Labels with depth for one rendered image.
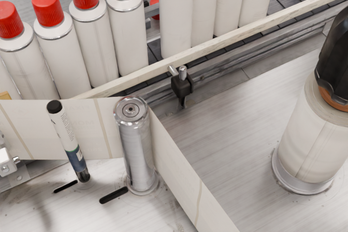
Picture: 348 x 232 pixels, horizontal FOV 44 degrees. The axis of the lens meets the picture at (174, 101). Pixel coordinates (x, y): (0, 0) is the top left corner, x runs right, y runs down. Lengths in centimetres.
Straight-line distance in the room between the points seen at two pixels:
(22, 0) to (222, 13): 44
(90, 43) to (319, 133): 33
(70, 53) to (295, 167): 34
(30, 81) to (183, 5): 24
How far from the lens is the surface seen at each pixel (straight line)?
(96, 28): 60
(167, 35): 68
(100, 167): 63
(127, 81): 67
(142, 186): 59
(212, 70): 75
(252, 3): 74
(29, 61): 59
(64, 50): 59
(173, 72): 68
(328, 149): 52
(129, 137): 47
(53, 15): 56
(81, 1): 57
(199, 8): 68
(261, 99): 70
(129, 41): 63
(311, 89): 49
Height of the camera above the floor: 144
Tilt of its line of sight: 56 degrees down
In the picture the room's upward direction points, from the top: straight up
